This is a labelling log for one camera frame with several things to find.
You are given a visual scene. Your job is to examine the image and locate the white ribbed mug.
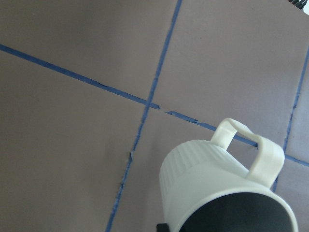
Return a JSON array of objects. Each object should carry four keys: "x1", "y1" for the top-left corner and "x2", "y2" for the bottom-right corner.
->
[{"x1": 159, "y1": 118, "x2": 298, "y2": 232}]

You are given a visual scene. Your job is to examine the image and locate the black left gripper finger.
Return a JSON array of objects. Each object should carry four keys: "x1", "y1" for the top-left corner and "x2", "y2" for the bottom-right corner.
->
[{"x1": 156, "y1": 223, "x2": 169, "y2": 232}]

